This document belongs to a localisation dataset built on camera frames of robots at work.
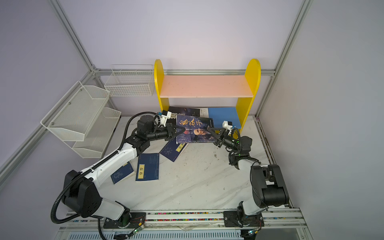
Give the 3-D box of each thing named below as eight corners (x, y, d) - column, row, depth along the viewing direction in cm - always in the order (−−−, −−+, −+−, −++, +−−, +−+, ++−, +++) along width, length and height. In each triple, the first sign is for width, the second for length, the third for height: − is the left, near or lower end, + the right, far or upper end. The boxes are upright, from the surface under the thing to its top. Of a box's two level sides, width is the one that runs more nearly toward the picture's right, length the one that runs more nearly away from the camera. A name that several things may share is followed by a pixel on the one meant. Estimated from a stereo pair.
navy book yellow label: (136, 182, 88) (135, 180, 86) (139, 156, 100) (138, 153, 97) (158, 179, 89) (157, 177, 87) (159, 153, 101) (158, 151, 98)
